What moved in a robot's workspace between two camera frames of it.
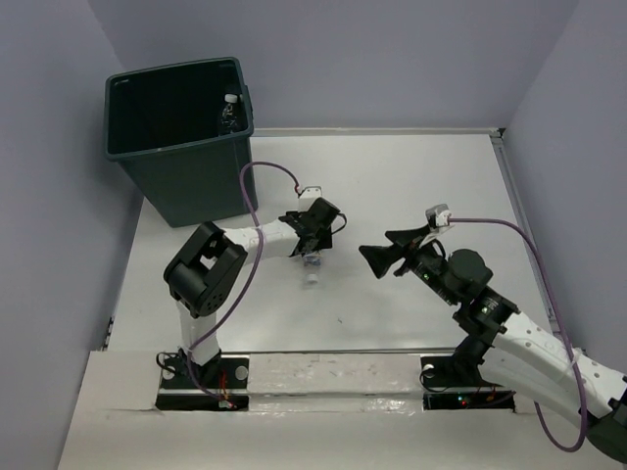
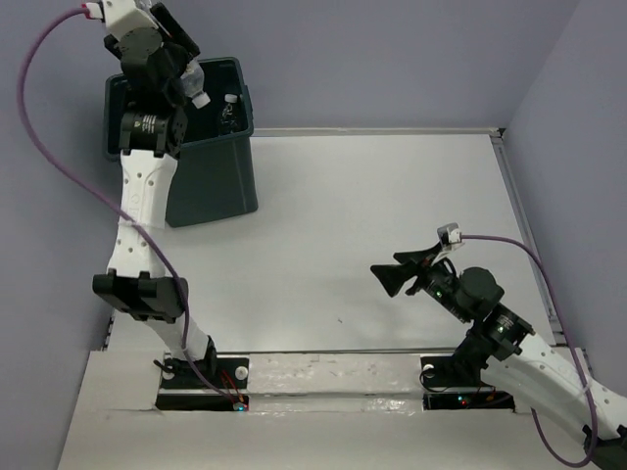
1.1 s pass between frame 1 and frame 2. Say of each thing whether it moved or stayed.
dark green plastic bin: stayed
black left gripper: moved
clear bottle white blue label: moved
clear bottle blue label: stayed
